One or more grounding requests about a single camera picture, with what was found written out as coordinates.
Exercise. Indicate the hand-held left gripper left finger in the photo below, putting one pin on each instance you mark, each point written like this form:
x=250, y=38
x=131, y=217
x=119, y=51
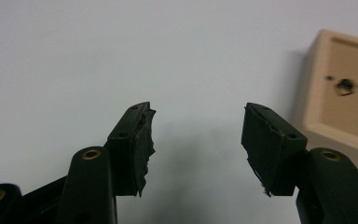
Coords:
x=127, y=149

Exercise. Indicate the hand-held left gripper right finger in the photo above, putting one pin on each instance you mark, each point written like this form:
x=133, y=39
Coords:
x=270, y=146

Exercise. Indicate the small wooden box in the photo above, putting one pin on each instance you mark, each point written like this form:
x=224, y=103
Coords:
x=329, y=118

